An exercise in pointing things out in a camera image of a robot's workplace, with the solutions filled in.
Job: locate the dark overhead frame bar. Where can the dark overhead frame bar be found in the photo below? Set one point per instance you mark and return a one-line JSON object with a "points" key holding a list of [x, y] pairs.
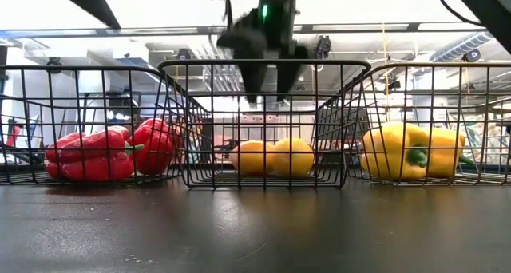
{"points": [[413, 26]]}

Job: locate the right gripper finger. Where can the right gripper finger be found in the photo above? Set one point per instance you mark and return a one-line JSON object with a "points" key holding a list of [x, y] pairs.
{"points": [[253, 79], [286, 77]]}

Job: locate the red bell pepper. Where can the red bell pepper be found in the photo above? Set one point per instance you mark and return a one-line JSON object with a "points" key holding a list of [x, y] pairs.
{"points": [[96, 169], [155, 153]]}

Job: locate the blue-white spiral ceiling duct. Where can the blue-white spiral ceiling duct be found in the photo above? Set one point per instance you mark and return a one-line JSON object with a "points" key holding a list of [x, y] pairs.
{"points": [[459, 47]]}

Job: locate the red background object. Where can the red background object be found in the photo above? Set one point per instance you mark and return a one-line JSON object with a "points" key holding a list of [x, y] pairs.
{"points": [[13, 135]]}

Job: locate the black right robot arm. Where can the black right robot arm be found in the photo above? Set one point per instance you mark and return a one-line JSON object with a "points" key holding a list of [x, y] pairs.
{"points": [[491, 13]]}

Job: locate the yellow bell pepper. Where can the yellow bell pepper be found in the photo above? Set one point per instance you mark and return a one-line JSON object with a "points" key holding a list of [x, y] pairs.
{"points": [[445, 153], [389, 145]]}

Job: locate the black hanging ceiling device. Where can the black hanging ceiling device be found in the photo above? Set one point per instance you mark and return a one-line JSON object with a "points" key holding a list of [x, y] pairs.
{"points": [[323, 46]]}

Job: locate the black ceiling dome camera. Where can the black ceiling dome camera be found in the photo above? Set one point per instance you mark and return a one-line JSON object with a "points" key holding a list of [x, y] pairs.
{"points": [[54, 61], [472, 55], [183, 54]]}

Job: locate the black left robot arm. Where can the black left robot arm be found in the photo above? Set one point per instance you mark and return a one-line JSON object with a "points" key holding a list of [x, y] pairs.
{"points": [[88, 3]]}

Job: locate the pink background panel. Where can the pink background panel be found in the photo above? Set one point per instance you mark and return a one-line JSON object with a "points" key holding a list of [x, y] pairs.
{"points": [[259, 123]]}

